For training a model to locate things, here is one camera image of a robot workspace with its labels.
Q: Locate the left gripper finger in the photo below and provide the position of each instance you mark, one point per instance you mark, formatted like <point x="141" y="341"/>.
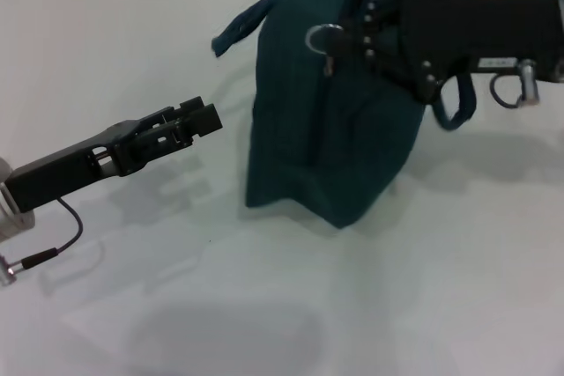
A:
<point x="207" y="123"/>

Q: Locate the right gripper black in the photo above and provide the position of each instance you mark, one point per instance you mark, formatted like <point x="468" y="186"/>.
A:
<point x="476" y="28"/>

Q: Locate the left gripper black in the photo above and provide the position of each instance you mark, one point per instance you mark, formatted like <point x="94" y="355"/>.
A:
<point x="66" y="169"/>

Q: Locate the dark teal lunch bag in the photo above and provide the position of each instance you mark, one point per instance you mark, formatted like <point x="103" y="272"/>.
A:
<point x="317" y="129"/>

